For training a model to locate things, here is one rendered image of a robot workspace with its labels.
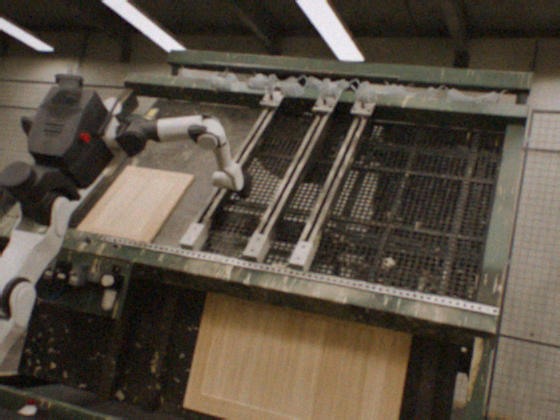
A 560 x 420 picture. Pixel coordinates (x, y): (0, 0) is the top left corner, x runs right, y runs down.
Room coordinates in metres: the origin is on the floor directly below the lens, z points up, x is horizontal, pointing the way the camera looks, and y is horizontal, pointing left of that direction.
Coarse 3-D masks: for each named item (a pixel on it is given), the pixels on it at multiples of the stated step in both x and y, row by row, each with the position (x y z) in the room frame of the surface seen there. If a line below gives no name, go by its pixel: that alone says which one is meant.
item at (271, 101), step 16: (272, 80) 3.10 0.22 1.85; (272, 96) 3.18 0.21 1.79; (272, 112) 3.17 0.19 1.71; (256, 128) 3.10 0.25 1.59; (272, 128) 3.19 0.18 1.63; (256, 144) 3.04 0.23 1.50; (240, 160) 2.95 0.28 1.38; (224, 192) 2.81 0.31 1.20; (208, 208) 2.76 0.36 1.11; (192, 224) 2.69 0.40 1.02; (208, 224) 2.72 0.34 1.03; (192, 240) 2.63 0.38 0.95
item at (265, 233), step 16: (320, 96) 3.03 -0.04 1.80; (320, 112) 3.09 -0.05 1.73; (320, 128) 3.03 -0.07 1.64; (304, 144) 2.96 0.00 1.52; (304, 160) 2.88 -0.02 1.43; (288, 176) 2.82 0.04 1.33; (304, 176) 2.90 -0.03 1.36; (288, 192) 2.75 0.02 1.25; (272, 208) 2.70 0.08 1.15; (288, 208) 2.78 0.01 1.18; (272, 224) 2.63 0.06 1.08; (256, 240) 2.58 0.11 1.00; (272, 240) 2.66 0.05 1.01; (256, 256) 2.52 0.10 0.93
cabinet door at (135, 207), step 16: (128, 176) 3.06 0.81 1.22; (144, 176) 3.05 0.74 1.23; (160, 176) 3.03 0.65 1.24; (176, 176) 3.01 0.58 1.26; (192, 176) 3.00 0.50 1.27; (112, 192) 3.00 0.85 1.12; (128, 192) 2.99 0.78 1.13; (144, 192) 2.97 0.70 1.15; (160, 192) 2.95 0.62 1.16; (176, 192) 2.93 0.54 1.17; (96, 208) 2.94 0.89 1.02; (112, 208) 2.92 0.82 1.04; (128, 208) 2.91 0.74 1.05; (144, 208) 2.89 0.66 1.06; (160, 208) 2.87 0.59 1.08; (80, 224) 2.87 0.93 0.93; (96, 224) 2.87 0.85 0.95; (112, 224) 2.85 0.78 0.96; (128, 224) 2.84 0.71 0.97; (144, 224) 2.82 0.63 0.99; (160, 224) 2.81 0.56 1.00; (144, 240) 2.75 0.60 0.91
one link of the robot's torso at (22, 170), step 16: (0, 176) 2.19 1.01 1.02; (16, 176) 2.18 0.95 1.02; (32, 176) 2.19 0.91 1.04; (48, 176) 2.25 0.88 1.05; (64, 176) 2.33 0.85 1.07; (16, 192) 2.19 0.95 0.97; (32, 192) 2.22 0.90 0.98; (48, 192) 2.28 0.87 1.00; (64, 192) 2.45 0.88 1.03; (32, 208) 2.28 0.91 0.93
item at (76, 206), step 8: (120, 160) 3.17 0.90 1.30; (112, 168) 3.12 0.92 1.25; (104, 176) 3.07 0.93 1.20; (96, 184) 3.03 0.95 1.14; (80, 192) 3.00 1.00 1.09; (88, 192) 2.99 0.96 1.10; (80, 200) 2.96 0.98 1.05; (88, 200) 3.00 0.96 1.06; (72, 208) 2.93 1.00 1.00; (80, 208) 2.96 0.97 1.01; (72, 216) 2.92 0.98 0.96
